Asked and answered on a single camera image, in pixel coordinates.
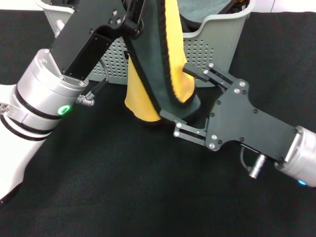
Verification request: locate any right gripper cable with connector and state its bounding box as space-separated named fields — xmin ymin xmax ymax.
xmin=240 ymin=145 xmax=268 ymax=177

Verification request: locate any grey perforated storage box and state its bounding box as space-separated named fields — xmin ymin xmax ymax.
xmin=34 ymin=0 xmax=256 ymax=90

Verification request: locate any grey yellow towel black trim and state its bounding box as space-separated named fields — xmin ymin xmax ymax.
xmin=123 ymin=0 xmax=202 ymax=127

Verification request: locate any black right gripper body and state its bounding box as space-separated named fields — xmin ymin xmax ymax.
xmin=205 ymin=78 xmax=299 ymax=163

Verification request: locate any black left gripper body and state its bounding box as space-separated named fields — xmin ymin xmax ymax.
xmin=48 ymin=0 xmax=129 ymax=81

